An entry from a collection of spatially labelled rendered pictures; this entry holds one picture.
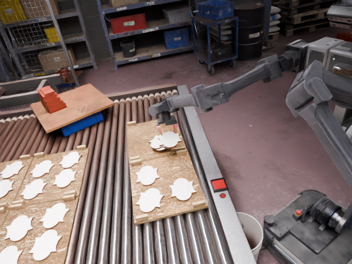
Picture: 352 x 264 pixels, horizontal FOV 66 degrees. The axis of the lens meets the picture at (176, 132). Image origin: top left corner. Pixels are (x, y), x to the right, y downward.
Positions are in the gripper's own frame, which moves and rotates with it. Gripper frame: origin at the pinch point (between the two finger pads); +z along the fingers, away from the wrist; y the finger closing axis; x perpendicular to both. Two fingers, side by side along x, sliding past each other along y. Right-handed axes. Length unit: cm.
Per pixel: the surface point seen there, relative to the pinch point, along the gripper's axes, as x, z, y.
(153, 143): 7.4, 7.9, -9.2
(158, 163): -6.1, 14.2, -8.5
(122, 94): 85, -6, -27
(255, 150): 106, 83, 99
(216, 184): -29.5, 19.3, 18.3
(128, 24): 405, -58, -16
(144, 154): 3.7, 12.3, -15.9
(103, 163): 6.4, 14.3, -40.7
